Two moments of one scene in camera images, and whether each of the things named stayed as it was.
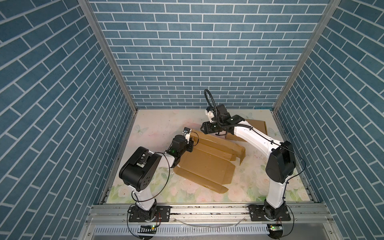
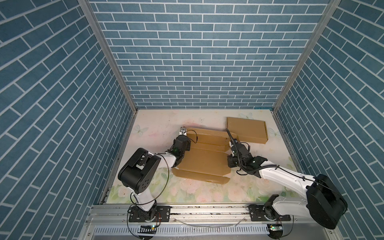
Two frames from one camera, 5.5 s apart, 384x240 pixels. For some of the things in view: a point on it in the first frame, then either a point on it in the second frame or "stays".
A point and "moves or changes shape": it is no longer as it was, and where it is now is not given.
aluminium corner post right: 329,13 stays
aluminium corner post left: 87,6 stays
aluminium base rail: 213,214 stays
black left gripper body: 188,147 stays
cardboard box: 210,164 moves or changes shape
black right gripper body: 214,127 to 232,161
